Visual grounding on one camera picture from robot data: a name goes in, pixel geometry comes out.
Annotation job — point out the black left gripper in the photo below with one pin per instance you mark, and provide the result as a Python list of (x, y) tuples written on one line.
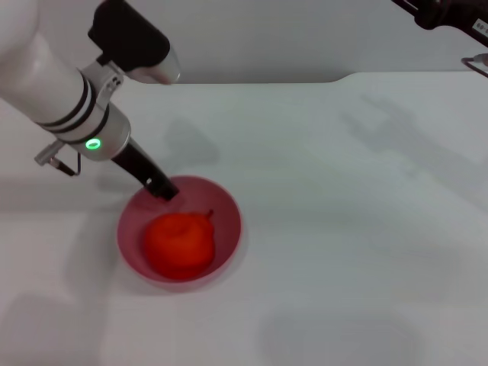
[(139, 164)]

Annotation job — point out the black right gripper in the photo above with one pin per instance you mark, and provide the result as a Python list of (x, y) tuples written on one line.
[(446, 15)]

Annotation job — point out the orange fruit with stem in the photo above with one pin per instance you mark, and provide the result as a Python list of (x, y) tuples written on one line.
[(179, 246)]

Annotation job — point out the pink plastic bowl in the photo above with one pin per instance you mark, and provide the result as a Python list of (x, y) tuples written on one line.
[(221, 213)]

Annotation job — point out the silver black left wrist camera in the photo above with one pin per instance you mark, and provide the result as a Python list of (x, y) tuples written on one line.
[(137, 42)]

